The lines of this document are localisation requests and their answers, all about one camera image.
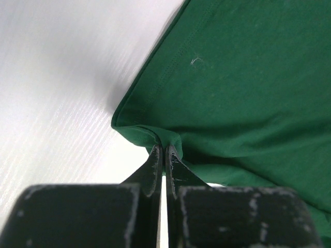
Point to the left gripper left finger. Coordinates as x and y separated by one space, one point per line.
90 215

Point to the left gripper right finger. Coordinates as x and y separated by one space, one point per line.
203 216

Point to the green t shirt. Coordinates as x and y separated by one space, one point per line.
241 89

